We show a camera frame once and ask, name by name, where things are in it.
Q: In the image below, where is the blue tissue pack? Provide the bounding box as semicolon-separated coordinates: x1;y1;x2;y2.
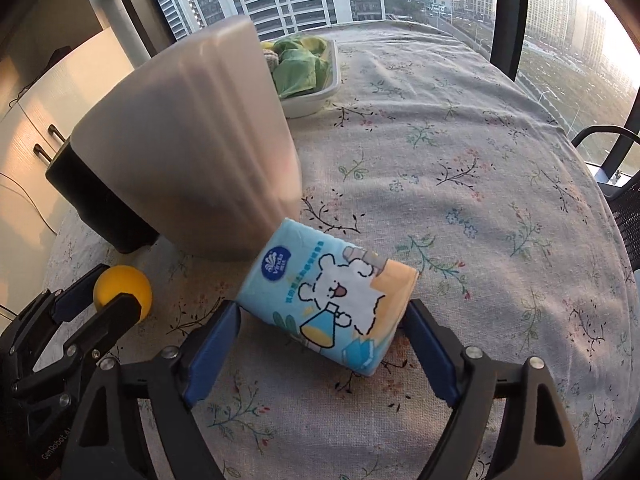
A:
235;217;420;377

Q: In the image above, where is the translucent white plastic bin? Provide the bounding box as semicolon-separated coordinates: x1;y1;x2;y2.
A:
71;14;302;262

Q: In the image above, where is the white plastic tray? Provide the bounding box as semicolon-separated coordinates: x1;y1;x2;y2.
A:
260;35;342;119

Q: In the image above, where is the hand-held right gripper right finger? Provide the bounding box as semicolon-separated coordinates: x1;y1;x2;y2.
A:
402;299;583;480

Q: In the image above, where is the white chenille cleaning cloth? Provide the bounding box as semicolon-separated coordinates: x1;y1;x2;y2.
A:
261;42;281;78

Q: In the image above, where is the black plastic bin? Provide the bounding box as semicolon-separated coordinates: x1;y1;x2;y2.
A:
45;142;161;254

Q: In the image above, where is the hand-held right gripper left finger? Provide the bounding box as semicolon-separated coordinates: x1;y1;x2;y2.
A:
62;300;242;480

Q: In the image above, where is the green knotted cloth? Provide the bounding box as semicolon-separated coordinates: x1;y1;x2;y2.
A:
271;34;333;100

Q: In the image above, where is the cream cabinet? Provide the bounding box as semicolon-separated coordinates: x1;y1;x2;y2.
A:
0;25;137;311

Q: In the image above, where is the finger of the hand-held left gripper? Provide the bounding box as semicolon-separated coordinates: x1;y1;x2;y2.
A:
9;262;111;333
11;293;144;397

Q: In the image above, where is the black mesh chair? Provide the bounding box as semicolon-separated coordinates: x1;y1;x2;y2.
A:
570;125;640;273

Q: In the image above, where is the black window frame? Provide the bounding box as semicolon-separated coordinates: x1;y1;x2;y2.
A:
100;0;640;181

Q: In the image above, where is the yellow lemon-shaped ball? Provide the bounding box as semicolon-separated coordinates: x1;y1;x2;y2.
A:
95;266;152;322

